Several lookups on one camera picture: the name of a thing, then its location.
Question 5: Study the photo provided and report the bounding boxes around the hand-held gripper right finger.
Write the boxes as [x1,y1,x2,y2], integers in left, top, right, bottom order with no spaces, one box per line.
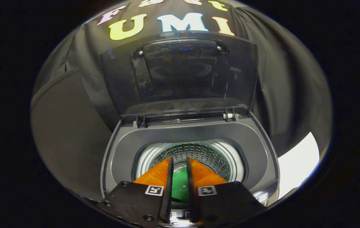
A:
[186,157,264,227]

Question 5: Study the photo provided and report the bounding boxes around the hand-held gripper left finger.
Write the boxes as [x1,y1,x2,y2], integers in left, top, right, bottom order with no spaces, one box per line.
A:
[102,157,174,228]

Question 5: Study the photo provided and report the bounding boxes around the green polo shirt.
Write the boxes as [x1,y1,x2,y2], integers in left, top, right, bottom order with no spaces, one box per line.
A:
[171,166,189,203]

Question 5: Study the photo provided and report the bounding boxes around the grey washing machine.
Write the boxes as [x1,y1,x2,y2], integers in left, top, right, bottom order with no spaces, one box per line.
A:
[100,112,280,227]

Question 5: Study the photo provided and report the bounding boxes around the grey cabinet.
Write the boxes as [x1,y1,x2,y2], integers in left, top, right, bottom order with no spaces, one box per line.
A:
[30,66,120,200]

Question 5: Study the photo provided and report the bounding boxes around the black backdrop cloth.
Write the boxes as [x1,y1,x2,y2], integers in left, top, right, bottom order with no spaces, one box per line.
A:
[33,0,332,157]

